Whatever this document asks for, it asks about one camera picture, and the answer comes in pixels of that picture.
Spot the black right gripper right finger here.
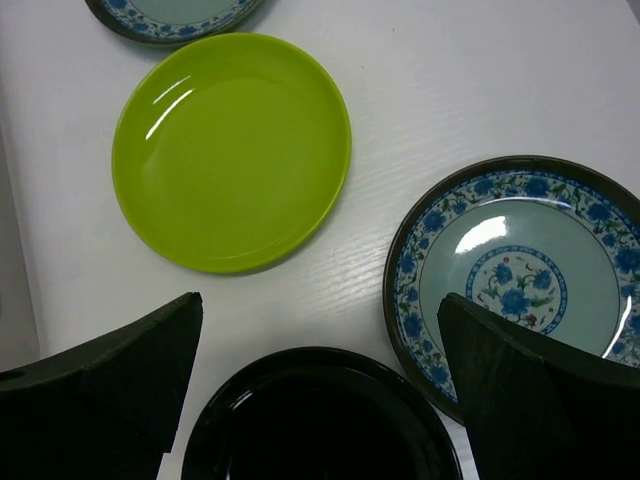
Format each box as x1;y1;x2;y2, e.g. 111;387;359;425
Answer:
437;293;639;479

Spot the black plate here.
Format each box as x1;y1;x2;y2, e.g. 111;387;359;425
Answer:
181;347;463;479

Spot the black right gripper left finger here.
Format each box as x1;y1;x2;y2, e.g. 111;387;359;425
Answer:
1;292;203;479

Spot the blue floral plate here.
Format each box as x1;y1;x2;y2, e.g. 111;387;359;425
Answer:
85;0;263;46
382;155;639;420

